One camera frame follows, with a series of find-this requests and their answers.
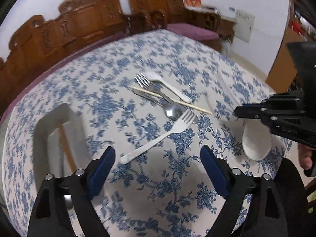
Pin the red gift box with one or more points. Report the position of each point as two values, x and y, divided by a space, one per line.
193 3

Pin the wooden side table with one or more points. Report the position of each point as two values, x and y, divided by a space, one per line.
213 21

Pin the large white ceramic spoon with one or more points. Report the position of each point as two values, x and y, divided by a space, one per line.
256 140

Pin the person's right hand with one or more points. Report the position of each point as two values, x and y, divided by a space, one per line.
305 156

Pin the carved wooden sofa bench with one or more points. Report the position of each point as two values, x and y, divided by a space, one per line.
39 44

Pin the metal fork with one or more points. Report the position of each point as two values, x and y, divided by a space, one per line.
147 85

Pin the white plastic fork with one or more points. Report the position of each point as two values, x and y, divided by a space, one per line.
180 125

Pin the metal spoon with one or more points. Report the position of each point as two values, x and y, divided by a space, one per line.
172 110

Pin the dark wooden chopstick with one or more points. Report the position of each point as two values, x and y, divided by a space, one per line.
66 148

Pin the white router device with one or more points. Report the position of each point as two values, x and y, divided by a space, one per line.
227 13

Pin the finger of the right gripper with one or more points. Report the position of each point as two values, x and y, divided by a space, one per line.
251 111

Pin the blue floral tablecloth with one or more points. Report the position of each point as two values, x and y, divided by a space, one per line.
166 191

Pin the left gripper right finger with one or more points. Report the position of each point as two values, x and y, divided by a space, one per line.
217 170

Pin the light wooden chopstick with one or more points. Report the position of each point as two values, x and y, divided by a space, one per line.
170 99

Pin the carved wooden armchair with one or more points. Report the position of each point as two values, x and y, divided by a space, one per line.
164 12

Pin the metal rectangular tray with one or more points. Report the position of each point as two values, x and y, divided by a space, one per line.
48 155

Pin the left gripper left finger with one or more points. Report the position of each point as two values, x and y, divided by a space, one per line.
99 171

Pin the purple armchair cushion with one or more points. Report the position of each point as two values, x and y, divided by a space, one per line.
193 32

